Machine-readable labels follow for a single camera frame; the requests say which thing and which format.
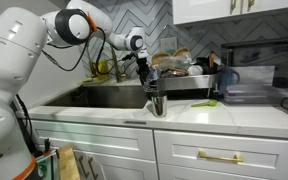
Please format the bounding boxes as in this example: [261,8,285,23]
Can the white teal equipment frame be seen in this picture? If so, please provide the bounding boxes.
[35,149,61,180]

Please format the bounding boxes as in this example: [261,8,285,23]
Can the black steel drying rack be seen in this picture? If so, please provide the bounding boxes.
[138,65,218,101]

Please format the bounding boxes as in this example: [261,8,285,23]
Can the clear plastic tub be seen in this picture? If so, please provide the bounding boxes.
[157,54,192,70]

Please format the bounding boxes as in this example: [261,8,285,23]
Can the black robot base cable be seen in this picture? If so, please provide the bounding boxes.
[10,94,35,154]

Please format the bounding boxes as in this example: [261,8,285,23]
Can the lime green plastic spoon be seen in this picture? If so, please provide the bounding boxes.
[190,98,219,108]

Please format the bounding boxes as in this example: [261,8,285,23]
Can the gold cabinet door handle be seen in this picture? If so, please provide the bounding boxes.
[78,154,87,178]
[87,156,99,180]

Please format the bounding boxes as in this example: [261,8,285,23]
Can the white wall outlet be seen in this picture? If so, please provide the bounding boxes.
[159,36,179,54]

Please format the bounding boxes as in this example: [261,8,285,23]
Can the white drawer front with handle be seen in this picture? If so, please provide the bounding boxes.
[153,129,288,180]

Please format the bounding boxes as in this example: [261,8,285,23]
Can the gold drawer handle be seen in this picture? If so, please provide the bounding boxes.
[197,150,245,164]

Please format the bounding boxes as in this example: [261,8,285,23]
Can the brown wooden bowl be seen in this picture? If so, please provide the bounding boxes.
[160,66,190,78]

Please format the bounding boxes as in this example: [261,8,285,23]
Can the light wooden board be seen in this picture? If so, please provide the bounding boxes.
[56,143,82,180]

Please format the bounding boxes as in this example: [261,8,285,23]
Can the wooden board with handle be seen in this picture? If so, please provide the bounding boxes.
[172,46,190,58]

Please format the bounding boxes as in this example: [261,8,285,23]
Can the orange utensil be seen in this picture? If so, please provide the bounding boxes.
[208,50,216,69]

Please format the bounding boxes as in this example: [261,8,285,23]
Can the stainless steel cup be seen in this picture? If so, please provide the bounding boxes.
[150,91,169,118]

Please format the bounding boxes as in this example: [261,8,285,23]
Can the white drawer front without handle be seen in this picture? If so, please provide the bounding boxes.
[30,120,156,161]

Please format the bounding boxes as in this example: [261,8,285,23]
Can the round wooden board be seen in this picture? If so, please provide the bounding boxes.
[151,50,172,66]

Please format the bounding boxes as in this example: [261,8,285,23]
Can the white base cabinet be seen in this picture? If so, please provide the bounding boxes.
[27,118,288,180]

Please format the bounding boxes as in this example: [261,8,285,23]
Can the gold spring kitchen faucet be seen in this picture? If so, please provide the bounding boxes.
[88,46,128,84]

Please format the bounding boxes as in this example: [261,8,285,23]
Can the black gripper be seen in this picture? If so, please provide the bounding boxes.
[136,57,152,85]

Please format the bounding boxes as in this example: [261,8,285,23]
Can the grey stacked trays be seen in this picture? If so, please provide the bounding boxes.
[223,83,288,105]

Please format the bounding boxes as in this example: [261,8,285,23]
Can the white bowl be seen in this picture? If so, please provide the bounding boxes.
[187,64,204,76]

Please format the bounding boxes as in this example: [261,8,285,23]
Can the blue translucent pitcher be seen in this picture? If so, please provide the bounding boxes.
[217,66,241,96]

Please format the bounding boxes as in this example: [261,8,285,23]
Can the white upper cabinet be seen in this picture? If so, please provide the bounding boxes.
[172,0,288,26]

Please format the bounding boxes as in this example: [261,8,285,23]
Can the stainless steel sink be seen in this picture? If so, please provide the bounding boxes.
[45,84,150,109]

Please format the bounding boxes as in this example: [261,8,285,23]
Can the black countertop appliance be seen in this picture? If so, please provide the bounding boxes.
[219,35,288,89]

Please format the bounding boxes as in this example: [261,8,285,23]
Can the black utensil holder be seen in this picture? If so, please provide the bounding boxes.
[196,55,218,75]

